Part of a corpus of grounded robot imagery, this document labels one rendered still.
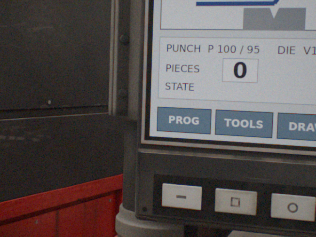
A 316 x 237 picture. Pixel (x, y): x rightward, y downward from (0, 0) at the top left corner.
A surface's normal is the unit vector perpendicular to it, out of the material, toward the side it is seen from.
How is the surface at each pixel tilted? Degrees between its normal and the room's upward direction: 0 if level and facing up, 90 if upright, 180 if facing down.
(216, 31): 90
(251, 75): 90
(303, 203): 90
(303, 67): 90
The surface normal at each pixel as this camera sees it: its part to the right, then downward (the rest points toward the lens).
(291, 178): -0.30, 0.06
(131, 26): -0.78, 0.02
